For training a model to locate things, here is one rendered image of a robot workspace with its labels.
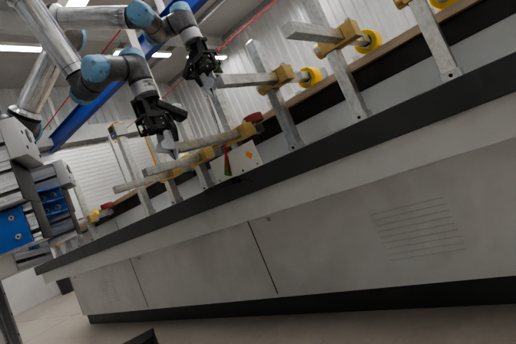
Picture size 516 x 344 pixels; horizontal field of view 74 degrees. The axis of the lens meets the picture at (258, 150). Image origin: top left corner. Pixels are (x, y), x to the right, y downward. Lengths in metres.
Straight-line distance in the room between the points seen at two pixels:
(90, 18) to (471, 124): 1.17
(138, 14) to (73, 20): 0.24
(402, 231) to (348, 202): 0.21
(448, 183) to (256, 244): 0.91
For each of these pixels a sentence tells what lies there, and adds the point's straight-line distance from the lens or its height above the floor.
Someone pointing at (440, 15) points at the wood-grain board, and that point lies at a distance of 1.17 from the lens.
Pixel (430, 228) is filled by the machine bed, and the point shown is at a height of 0.29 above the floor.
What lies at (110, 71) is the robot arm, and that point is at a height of 1.10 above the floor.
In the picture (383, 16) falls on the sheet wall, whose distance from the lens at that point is 8.60.
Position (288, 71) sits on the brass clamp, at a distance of 1.14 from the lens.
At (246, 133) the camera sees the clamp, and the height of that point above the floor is 0.83.
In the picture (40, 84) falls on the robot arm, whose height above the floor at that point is 1.31.
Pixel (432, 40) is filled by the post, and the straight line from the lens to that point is 0.97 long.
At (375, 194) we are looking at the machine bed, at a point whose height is 0.45.
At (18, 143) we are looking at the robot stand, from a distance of 0.90.
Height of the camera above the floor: 0.67
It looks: 4 degrees up
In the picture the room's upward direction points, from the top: 23 degrees counter-clockwise
